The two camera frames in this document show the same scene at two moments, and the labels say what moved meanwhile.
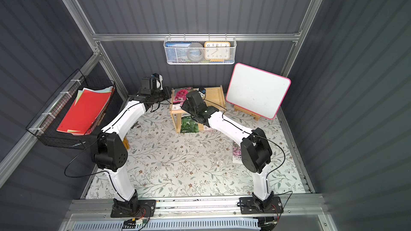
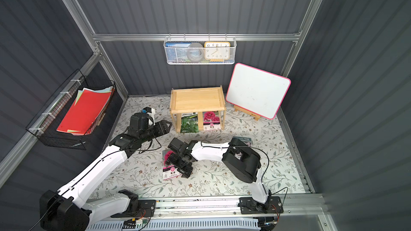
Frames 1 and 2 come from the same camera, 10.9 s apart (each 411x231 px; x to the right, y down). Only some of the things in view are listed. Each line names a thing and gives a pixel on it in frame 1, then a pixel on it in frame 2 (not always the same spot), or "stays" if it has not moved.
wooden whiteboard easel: (236, 108) stays
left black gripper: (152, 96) → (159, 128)
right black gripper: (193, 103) → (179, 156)
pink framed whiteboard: (258, 91) stays
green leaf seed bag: (189, 125) stays
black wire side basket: (75, 113) stays
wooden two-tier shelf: (214, 96) stays
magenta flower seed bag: (180, 95) → (169, 171)
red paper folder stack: (85, 111) stays
